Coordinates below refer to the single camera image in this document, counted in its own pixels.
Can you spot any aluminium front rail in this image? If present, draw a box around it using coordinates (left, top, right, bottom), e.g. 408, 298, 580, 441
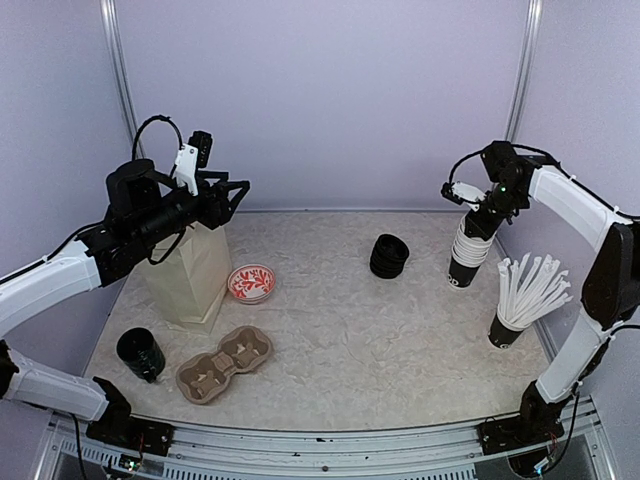
33, 398, 619, 479

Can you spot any left corner metal post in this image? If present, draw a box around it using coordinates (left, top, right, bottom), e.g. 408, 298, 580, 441
99, 0, 144, 156

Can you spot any corner metal post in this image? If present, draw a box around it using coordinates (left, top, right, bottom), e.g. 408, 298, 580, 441
505, 0, 544, 142
99, 0, 144, 156

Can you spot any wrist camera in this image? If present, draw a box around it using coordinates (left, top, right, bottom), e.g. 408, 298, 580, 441
171, 131, 214, 196
441, 181, 486, 211

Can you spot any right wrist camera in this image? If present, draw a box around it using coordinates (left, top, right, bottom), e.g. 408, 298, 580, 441
441, 181, 486, 211

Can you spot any dark green black can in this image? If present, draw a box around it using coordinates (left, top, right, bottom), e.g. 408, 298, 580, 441
116, 327, 166, 383

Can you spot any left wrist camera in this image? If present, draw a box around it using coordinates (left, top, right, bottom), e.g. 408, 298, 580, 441
171, 131, 214, 196

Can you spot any brown cardboard cup carrier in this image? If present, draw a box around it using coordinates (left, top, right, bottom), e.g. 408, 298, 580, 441
176, 326, 273, 405

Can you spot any stack of paper cups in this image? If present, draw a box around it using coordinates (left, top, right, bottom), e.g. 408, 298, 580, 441
448, 212, 496, 289

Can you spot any red white patterned bowl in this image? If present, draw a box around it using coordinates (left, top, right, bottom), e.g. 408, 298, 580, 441
227, 264, 276, 304

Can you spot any cup holding straws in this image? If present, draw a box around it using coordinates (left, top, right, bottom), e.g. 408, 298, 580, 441
487, 313, 526, 349

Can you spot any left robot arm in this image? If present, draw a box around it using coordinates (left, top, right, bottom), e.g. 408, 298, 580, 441
1, 159, 250, 445

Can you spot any right corner metal post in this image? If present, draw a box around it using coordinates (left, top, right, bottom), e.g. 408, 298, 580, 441
505, 0, 544, 142

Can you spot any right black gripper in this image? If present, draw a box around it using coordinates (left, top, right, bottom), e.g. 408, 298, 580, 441
466, 181, 529, 240

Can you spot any beige paper bag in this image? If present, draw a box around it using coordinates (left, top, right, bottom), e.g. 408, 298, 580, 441
139, 223, 232, 335

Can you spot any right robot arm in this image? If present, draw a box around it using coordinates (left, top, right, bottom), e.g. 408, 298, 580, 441
442, 141, 639, 444

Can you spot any bundle of white straws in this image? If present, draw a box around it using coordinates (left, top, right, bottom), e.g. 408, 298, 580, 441
496, 252, 573, 332

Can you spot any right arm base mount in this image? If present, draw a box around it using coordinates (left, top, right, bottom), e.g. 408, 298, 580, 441
477, 392, 569, 455

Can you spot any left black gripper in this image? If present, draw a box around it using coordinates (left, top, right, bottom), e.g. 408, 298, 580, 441
134, 170, 250, 249

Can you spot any stack of black lids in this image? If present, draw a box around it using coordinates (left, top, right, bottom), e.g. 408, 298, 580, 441
369, 233, 410, 279

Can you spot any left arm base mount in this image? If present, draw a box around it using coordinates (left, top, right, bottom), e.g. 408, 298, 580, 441
86, 377, 174, 457

